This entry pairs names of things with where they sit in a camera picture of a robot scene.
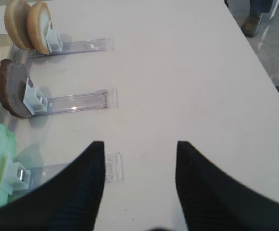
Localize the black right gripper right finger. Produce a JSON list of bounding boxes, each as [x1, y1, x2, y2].
[[175, 141, 279, 231]]

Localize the brown shoe of person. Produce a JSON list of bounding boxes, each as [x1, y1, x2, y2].
[[241, 13, 263, 38]]

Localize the far bun half right rack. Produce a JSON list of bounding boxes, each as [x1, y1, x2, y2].
[[4, 0, 34, 51]]

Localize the clear bun holder rail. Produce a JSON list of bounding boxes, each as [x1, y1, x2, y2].
[[30, 29, 114, 58]]

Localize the clear patty holder rail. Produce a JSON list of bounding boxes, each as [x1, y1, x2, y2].
[[23, 78, 118, 116]]

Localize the bun half rack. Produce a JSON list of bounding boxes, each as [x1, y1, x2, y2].
[[4, 0, 34, 51], [26, 1, 52, 55]]

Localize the clear lettuce holder rail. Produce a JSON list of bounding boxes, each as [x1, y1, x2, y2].
[[0, 153, 125, 195]]

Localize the near bun half right rack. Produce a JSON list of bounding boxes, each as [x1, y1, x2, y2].
[[26, 1, 52, 55]]

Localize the standing brown meat patty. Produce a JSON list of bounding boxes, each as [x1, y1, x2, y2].
[[0, 59, 33, 118]]

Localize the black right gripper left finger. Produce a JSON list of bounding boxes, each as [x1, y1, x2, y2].
[[0, 141, 105, 231]]

